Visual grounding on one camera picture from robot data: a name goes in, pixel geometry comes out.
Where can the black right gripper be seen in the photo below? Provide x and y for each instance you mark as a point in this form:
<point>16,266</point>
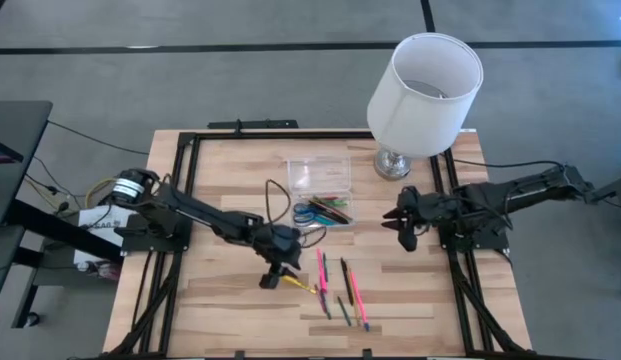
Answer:
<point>427,212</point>

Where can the black aluminium table frame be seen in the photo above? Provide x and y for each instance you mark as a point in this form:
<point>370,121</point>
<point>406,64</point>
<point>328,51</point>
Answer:
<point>240,135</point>

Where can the white shade silver table lamp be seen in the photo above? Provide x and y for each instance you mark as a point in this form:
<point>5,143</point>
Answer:
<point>420,115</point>

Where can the green wax crayon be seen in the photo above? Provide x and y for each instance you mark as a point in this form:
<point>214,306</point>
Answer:
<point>325,267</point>
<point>344,311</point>
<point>327,310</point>

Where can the white power strip box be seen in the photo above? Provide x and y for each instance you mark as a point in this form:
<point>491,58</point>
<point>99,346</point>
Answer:
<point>97,227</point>

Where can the pink pencil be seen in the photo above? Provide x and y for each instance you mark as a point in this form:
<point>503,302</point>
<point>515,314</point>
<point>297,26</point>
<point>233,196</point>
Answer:
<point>359,299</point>

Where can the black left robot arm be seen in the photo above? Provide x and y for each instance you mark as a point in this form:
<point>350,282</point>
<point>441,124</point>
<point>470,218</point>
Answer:
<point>210,220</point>

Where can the yellow pencil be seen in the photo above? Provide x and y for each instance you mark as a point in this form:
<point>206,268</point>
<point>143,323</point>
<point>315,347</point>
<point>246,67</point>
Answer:
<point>356,312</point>

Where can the black pen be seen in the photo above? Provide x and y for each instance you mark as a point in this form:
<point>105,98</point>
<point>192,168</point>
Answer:
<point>346,281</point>

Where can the yellow pen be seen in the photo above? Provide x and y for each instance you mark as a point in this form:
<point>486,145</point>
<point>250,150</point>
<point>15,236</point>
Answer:
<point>302,286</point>

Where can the green clear pen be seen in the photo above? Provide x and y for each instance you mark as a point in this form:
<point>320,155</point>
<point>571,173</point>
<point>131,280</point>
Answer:
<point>337,202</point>

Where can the clear plastic supply box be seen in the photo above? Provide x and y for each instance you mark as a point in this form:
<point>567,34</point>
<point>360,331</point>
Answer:
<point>320,172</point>

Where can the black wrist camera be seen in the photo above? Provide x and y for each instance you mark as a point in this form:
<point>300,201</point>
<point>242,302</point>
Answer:
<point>270,281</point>
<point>409,242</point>

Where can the dark wooden pencil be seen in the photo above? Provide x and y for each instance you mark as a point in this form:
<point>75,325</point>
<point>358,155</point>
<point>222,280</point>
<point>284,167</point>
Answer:
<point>341,219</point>

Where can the black metal bracket bar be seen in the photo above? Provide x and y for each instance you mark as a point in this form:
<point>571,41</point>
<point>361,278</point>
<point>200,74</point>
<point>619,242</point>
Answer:
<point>255,124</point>

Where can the black desk leg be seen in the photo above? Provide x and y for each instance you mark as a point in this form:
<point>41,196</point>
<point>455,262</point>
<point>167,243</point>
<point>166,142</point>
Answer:
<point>65,232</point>

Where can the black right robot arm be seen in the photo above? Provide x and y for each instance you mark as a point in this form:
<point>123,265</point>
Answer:
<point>530,187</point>

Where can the grey chair base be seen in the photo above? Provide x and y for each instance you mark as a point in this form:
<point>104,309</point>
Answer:
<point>615,190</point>

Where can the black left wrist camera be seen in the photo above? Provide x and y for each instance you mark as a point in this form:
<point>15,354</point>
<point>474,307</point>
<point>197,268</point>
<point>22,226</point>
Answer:
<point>270,281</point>

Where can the dark laptop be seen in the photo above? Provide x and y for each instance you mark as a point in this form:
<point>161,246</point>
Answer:
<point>2,152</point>

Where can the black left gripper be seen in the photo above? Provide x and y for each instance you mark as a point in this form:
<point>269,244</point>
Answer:
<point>280,245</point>

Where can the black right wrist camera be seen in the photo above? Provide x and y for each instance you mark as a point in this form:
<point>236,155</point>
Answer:
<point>409,242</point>

